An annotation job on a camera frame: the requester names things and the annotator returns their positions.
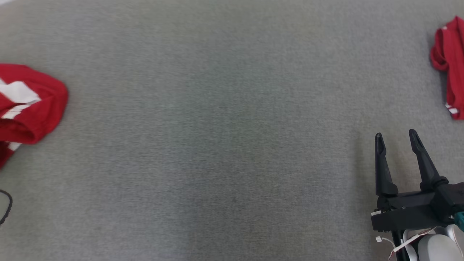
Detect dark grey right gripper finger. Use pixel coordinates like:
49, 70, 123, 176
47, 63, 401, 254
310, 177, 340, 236
409, 129, 449, 192
374, 133, 399, 197

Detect red shorts with white stripes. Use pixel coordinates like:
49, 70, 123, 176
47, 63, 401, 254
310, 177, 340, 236
0, 64, 69, 169

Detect thin black cable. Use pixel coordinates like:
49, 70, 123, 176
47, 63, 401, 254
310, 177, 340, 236
0, 190, 13, 225

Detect white wire with plug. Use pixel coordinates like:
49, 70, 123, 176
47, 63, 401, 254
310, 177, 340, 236
375, 236, 397, 252

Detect red Bulls basketball jersey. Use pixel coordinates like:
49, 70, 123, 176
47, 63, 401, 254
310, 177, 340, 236
430, 16, 464, 120

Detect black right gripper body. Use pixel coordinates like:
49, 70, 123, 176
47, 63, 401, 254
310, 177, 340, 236
371, 191, 451, 232

